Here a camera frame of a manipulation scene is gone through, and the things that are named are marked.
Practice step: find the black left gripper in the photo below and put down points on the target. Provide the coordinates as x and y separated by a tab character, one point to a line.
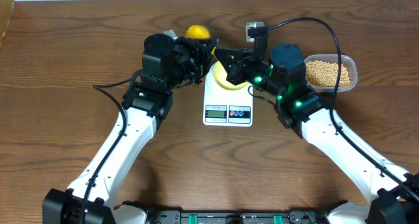
199	57

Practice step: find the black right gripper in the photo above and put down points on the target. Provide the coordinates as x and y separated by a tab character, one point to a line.
236	70

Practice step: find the yellow plastic scoop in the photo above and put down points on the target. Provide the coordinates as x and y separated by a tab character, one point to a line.
198	34

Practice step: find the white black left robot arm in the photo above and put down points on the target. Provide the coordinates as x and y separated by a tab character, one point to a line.
168	62

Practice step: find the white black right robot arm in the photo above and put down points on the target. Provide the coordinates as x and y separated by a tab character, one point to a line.
390	190

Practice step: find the white digital kitchen scale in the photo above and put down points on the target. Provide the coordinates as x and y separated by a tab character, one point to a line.
226	104

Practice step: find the soybeans in container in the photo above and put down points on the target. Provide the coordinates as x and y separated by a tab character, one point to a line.
320	73

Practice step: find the clear plastic container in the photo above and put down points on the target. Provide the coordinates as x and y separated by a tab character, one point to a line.
348	77

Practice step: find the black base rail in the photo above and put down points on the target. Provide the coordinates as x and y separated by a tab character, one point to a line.
229	217

